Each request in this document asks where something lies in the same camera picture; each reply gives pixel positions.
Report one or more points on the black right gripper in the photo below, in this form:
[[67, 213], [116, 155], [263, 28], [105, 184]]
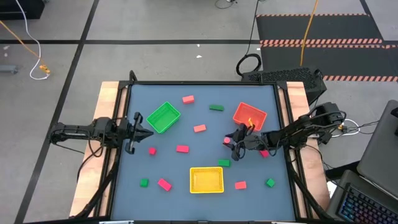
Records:
[[248, 141]]

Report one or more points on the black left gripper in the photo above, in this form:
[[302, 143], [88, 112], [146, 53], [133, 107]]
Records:
[[126, 132]]

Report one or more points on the orange-red cylinder block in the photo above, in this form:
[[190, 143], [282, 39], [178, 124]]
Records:
[[227, 140]]

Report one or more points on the small red cube block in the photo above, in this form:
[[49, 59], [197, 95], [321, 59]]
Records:
[[152, 151]]

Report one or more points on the green wedge block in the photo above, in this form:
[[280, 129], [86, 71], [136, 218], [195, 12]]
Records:
[[224, 162]]

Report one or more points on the red rectangular block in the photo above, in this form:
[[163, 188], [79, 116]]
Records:
[[182, 148], [264, 153], [164, 184]]

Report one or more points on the orange rectangular block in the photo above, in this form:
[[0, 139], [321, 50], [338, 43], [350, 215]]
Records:
[[188, 99], [200, 128]]

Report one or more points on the long green block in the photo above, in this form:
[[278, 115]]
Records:
[[216, 107]]

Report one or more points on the orange triangular prism block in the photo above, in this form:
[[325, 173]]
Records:
[[240, 185]]

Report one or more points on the small green cube block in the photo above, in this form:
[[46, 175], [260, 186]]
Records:
[[144, 182], [270, 182]]

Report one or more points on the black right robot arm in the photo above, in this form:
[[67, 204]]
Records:
[[298, 130]]

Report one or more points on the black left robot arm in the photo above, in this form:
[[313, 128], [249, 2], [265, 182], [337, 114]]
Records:
[[77, 130]]

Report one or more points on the yellow tag on right gripper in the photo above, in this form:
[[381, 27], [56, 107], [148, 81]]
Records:
[[250, 122]]

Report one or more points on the green plastic basket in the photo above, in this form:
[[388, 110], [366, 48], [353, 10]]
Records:
[[163, 117]]

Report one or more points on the orange plastic basket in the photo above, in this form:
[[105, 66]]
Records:
[[245, 113]]

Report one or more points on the yellow plastic basket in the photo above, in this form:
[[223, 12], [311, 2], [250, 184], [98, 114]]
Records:
[[206, 180]]

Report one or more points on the wooden side board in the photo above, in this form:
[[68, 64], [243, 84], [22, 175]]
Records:
[[105, 99], [297, 93]]

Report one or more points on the black mesh computer case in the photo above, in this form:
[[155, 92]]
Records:
[[280, 76]]

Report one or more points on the black mat with striped edges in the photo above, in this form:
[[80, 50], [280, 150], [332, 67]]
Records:
[[326, 28]]

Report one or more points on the laptop with backlit keyboard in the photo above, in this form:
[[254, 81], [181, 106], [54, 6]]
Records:
[[363, 205]]

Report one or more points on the grey closed laptop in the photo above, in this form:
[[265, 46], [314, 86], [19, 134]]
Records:
[[379, 155]]

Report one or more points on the grey bar on floor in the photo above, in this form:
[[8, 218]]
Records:
[[7, 69]]

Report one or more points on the black box on floor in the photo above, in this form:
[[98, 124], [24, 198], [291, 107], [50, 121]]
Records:
[[18, 9]]

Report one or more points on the black table frame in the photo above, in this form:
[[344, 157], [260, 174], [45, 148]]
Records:
[[202, 83]]

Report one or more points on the black diagonal frame strut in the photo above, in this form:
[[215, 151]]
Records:
[[306, 193], [99, 193]]

